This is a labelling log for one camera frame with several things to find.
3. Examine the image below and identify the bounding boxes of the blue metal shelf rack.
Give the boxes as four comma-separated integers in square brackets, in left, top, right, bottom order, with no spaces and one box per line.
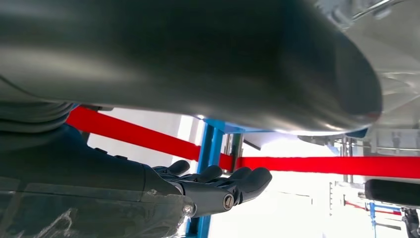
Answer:
[185,118,368,238]

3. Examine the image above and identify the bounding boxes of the black barrier post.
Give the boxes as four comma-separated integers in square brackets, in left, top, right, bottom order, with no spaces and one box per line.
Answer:
[229,133,245,173]

